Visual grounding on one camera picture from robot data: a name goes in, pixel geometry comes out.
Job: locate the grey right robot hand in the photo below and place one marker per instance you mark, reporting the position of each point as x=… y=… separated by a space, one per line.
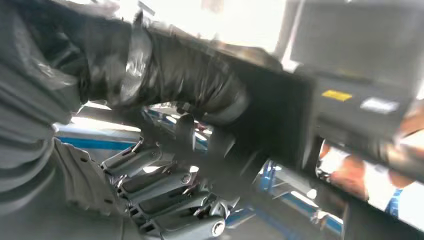
x=185 y=76

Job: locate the grey cabinet with labels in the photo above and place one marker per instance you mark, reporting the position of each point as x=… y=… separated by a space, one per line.
x=357 y=49

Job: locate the person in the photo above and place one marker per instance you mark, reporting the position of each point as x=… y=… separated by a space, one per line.
x=348 y=175

